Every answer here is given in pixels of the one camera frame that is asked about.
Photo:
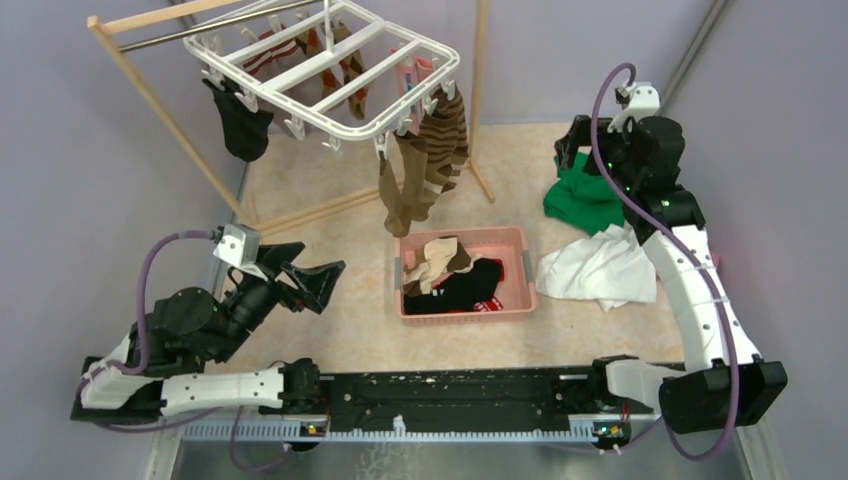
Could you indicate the pile of socks in basket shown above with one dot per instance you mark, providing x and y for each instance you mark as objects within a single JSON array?
[{"x": 445, "y": 279}]

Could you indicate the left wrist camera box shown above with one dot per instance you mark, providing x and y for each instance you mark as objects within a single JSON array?
[{"x": 237, "y": 245}]

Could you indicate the plain tan brown sock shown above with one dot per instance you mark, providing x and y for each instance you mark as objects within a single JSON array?
[{"x": 413, "y": 150}]

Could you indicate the orange brown argyle sock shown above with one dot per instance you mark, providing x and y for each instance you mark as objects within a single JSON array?
[{"x": 352, "y": 67}]

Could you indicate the pink sock with teal spots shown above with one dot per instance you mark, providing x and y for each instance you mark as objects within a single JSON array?
[{"x": 409, "y": 72}]

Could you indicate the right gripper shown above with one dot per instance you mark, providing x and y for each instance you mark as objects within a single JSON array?
[{"x": 579, "y": 135}]

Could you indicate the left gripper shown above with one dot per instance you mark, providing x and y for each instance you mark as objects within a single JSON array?
[{"x": 319, "y": 281}]

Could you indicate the white cloth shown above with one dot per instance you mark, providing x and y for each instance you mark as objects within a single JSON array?
[{"x": 610, "y": 268}]

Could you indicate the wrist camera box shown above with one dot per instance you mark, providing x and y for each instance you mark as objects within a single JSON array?
[
  {"x": 237, "y": 245},
  {"x": 637, "y": 100}
]

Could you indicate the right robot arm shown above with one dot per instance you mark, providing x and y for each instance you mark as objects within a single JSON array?
[{"x": 723, "y": 372}]

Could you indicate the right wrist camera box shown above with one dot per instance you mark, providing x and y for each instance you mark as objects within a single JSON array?
[{"x": 637, "y": 100}]

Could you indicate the black hanging sock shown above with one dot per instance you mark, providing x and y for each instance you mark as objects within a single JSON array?
[{"x": 245, "y": 132}]

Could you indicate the brown striped sock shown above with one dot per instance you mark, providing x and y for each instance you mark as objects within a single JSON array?
[{"x": 446, "y": 135}]

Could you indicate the wooden clothes rack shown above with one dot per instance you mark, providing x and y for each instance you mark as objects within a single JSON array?
[{"x": 105, "y": 32}]

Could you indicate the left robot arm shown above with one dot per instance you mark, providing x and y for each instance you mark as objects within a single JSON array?
[{"x": 159, "y": 368}]

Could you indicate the green shirt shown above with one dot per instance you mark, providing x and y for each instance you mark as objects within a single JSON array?
[{"x": 584, "y": 201}]

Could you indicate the white plastic clip hanger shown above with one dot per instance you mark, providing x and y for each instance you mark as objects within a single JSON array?
[{"x": 366, "y": 27}]

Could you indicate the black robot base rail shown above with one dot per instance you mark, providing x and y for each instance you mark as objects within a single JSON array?
[{"x": 527, "y": 405}]

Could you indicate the pink plastic basket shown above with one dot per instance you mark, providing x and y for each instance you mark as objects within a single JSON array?
[{"x": 515, "y": 296}]

